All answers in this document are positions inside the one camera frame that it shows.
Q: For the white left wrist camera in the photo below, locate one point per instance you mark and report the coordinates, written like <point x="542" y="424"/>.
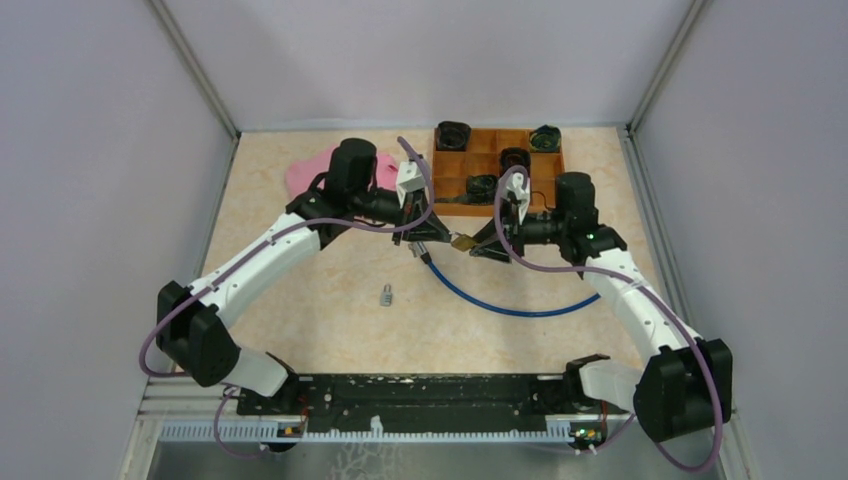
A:
<point x="409" y="179"/>

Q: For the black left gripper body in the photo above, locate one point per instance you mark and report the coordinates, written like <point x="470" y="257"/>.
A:
<point x="409" y="213"/>

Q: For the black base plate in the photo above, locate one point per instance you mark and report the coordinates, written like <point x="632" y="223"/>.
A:
<point x="418" y="402"/>

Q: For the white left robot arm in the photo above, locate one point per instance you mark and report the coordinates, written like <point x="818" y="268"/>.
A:
<point x="193" y="321"/>

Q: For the brass padlock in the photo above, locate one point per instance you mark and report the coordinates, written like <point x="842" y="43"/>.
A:
<point x="462" y="242"/>

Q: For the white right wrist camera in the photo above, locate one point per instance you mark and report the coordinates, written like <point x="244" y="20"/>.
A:
<point x="517" y="191"/>

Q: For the pink cloth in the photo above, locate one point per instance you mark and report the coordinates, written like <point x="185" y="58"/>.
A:
<point x="301" y="174"/>

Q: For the wooden compartment tray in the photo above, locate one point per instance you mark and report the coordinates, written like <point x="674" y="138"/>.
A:
<point x="455" y="171"/>

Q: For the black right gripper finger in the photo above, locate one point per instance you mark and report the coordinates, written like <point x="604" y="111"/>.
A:
<point x="490" y="233"/>
<point x="491" y="251"/>

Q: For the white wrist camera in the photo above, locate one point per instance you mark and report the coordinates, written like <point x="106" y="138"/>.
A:
<point x="409" y="179"/>
<point x="517" y="191"/>

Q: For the grey combination lock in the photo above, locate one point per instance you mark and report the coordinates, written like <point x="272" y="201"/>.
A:
<point x="386" y="296"/>

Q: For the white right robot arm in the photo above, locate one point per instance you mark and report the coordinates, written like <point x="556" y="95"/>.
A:
<point x="684" y="384"/>

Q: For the grey slotted cable duct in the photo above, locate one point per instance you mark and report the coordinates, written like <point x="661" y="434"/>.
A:
<point x="555" y="429"/>

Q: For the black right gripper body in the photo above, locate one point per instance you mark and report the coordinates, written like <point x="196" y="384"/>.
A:
<point x="539" y="228"/>

